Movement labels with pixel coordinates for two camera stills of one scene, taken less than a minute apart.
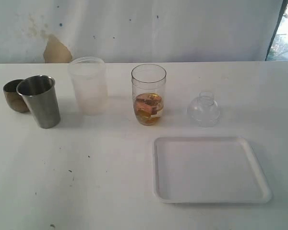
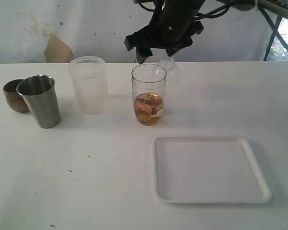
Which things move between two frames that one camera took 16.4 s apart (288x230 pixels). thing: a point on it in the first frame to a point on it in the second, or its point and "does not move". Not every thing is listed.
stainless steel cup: [40, 92] does not move
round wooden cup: [14, 99] does not move
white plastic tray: [207, 169] does not move
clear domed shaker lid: [204, 111] to [168, 62]
